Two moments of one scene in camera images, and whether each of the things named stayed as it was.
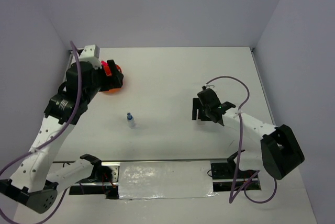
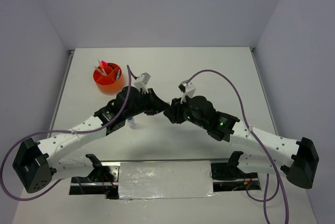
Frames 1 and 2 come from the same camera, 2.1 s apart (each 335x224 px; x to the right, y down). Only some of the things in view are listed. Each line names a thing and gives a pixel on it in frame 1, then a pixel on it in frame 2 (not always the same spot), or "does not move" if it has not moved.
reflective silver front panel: (161, 179) does not move
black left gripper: (114, 81) -> (156, 105)
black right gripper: (197, 104) -> (176, 108)
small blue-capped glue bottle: (131, 121) does not move
